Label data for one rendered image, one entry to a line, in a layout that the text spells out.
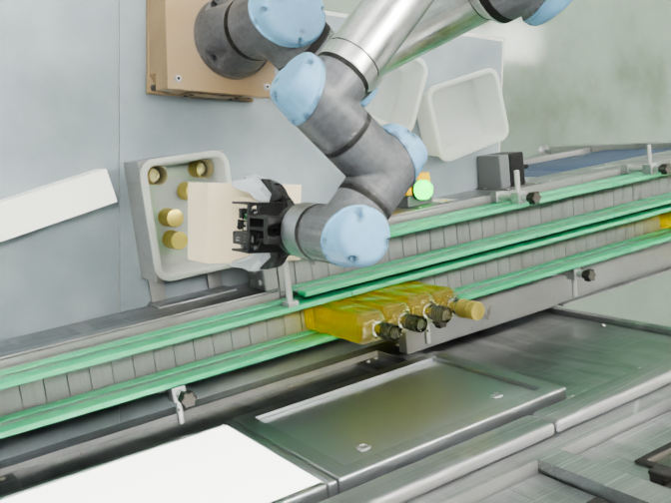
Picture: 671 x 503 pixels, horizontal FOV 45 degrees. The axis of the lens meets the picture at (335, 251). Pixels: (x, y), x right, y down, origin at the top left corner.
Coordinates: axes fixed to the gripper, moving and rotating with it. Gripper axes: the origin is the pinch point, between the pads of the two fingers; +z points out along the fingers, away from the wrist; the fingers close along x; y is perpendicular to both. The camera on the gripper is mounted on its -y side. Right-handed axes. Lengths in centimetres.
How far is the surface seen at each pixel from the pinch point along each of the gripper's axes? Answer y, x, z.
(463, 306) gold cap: -41.9, 15.7, -3.3
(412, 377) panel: -37.1, 30.0, 4.9
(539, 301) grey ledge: -90, 21, 23
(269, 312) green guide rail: -11.1, 17.2, 14.0
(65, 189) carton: 20.7, -4.3, 29.1
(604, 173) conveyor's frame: -111, -10, 24
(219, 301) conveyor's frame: -5.8, 16.2, 23.9
